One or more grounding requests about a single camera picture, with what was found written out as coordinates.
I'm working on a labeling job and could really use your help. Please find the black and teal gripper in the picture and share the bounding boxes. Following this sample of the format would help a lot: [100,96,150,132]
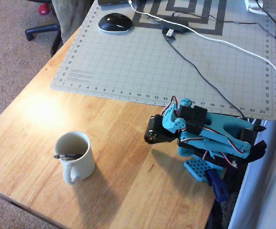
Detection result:
[144,114,178,145]

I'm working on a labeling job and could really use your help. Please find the black ballpoint pen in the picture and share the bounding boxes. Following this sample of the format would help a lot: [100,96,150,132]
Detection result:
[53,154,83,161]

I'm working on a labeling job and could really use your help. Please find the white ceramic mug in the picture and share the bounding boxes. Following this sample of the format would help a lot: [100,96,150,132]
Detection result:
[54,131,96,186]

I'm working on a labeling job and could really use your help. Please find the grey gridded cutting mat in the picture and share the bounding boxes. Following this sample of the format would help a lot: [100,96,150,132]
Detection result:
[50,0,276,121]

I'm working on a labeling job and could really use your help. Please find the blue table clamp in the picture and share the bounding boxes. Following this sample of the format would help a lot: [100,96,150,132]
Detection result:
[205,169,229,203]

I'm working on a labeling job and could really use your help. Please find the black table clamp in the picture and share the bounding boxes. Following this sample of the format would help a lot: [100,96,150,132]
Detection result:
[244,140,267,166]

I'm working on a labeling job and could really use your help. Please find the black usb hub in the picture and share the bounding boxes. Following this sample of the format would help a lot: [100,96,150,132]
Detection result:
[160,20,189,34]

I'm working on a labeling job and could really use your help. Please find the black computer mouse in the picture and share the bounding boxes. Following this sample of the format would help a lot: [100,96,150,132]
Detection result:
[97,12,133,33]

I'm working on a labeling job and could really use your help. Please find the black and grey patterned mat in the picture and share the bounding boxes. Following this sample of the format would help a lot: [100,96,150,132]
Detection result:
[132,0,227,37]

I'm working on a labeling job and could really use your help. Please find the dark laptop edge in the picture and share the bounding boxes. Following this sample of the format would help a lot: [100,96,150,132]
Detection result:
[97,0,132,7]

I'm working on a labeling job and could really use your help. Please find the person's leg in khaki trousers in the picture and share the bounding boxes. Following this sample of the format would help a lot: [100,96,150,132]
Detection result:
[51,0,96,47]

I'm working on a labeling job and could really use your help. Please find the black office chair base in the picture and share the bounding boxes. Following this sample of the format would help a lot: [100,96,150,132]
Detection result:
[25,0,63,58]

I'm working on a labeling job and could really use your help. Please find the red dumbbell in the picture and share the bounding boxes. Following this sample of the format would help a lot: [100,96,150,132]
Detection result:
[37,3,49,16]

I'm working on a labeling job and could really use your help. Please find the white power adapter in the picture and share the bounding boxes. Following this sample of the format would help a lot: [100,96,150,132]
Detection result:
[244,0,272,14]

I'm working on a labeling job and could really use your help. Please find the thin black cable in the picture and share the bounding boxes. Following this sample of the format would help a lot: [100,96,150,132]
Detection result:
[163,30,245,119]

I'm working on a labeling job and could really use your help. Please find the long white cable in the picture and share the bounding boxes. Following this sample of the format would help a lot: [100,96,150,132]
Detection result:
[129,0,276,125]

